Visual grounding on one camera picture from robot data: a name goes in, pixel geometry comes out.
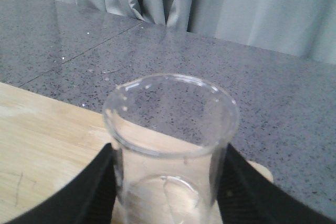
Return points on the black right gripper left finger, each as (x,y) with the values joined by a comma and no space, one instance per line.
(88,198)

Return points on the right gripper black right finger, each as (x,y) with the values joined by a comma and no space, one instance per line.
(246,196)

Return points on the small glass beaker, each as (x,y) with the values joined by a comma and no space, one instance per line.
(169,137)

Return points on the wooden cutting board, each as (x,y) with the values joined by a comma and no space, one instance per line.
(45,143)

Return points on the grey curtain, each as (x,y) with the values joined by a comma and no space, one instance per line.
(304,28)

